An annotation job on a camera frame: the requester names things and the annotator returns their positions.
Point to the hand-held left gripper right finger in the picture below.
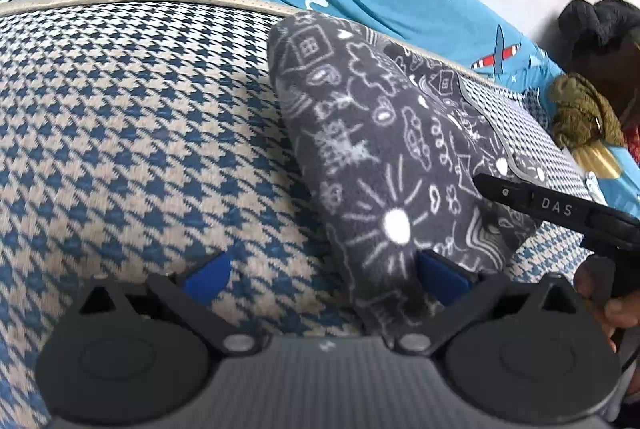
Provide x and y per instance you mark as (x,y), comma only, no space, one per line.
(442,279)

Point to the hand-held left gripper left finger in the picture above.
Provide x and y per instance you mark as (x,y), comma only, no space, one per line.
(207,276)

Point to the grey patterned garment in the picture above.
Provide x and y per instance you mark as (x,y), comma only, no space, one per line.
(375,149)

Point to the person's right hand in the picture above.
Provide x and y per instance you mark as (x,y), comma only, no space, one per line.
(590,279)

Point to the olive green cloth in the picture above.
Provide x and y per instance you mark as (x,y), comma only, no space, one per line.
(580,109)

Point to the dark brown cloth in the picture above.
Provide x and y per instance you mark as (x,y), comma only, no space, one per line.
(607,69)

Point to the houndstooth blanket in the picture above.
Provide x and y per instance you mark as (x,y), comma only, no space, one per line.
(125,134)

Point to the black knit cloth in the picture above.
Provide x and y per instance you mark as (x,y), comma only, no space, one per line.
(585,21)

